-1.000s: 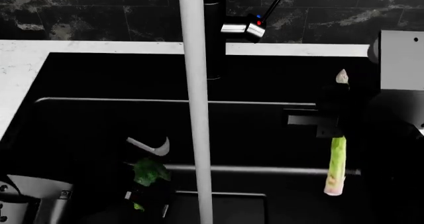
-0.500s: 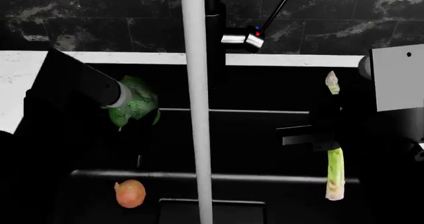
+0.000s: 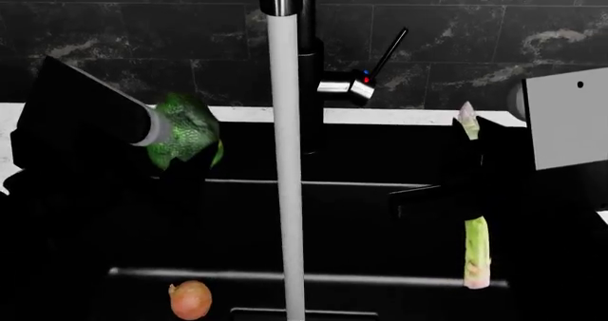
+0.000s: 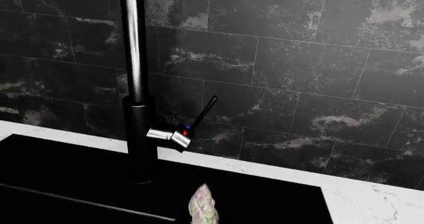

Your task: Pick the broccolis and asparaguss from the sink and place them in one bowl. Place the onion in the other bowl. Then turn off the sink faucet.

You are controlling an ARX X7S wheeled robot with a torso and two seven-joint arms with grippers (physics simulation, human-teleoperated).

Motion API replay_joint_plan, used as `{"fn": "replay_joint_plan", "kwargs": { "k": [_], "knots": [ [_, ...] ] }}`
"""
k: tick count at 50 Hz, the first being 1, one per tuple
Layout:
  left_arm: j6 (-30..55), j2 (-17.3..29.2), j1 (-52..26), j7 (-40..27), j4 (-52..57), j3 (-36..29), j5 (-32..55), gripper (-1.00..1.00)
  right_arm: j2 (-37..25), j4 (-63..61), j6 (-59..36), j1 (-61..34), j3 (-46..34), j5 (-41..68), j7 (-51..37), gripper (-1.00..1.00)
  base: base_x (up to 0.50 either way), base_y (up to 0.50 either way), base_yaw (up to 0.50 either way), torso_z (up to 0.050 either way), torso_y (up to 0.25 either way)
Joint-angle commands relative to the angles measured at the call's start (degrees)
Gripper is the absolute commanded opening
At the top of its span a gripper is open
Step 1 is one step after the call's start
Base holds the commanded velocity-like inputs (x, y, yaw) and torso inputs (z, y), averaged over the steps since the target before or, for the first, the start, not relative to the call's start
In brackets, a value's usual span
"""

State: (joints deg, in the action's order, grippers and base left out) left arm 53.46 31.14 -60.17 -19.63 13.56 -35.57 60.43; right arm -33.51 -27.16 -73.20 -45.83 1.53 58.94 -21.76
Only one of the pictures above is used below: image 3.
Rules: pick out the green broccoli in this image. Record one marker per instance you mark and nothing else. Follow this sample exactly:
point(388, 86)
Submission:
point(187, 128)

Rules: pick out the white water stream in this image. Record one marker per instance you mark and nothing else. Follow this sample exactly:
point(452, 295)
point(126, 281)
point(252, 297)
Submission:
point(287, 157)

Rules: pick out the green asparagus spear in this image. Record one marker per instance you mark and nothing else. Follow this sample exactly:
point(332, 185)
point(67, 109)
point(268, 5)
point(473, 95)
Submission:
point(476, 249)

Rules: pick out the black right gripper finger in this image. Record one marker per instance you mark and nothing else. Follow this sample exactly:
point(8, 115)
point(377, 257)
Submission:
point(468, 164)
point(427, 203)

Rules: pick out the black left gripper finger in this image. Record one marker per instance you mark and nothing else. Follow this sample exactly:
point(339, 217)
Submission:
point(198, 166)
point(172, 169)

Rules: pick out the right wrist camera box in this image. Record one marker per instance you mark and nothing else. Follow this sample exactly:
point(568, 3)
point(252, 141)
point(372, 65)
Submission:
point(567, 118)

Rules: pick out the black sink basin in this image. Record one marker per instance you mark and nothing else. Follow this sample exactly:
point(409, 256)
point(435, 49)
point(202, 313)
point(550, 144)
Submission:
point(361, 235)

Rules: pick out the brown onion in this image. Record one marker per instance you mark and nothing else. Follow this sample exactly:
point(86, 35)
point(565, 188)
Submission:
point(191, 299)

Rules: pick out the black kitchen faucet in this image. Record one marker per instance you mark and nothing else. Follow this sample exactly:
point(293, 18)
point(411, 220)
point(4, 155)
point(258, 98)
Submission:
point(309, 61)

